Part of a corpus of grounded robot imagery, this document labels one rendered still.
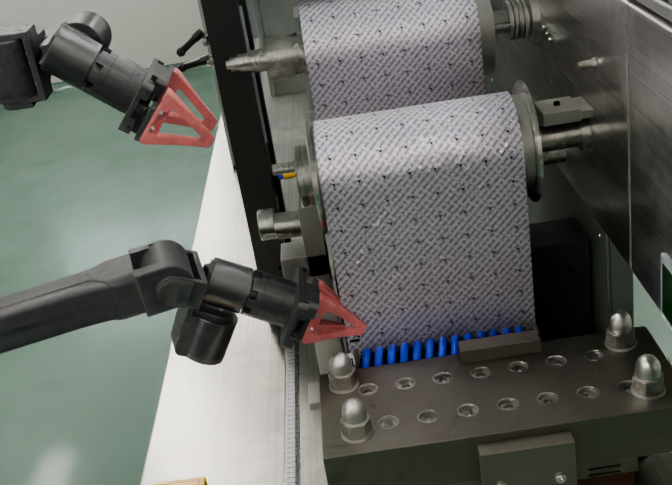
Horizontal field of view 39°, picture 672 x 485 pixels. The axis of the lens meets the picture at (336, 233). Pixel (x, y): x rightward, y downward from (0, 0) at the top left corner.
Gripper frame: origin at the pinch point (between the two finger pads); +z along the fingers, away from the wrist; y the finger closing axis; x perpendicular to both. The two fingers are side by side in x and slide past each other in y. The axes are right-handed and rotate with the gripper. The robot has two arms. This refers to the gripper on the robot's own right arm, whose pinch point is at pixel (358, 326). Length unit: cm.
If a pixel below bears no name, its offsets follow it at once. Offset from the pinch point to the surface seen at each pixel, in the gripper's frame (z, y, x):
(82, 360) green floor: -35, -181, -142
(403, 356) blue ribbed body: 5.7, 3.6, -0.2
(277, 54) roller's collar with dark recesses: -18.8, -28.1, 21.7
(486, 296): 13.1, 0.3, 9.3
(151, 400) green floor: -10, -150, -128
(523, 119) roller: 8.3, -2.2, 30.8
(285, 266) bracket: -10.2, -7.1, 1.3
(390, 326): 3.6, 0.2, 1.4
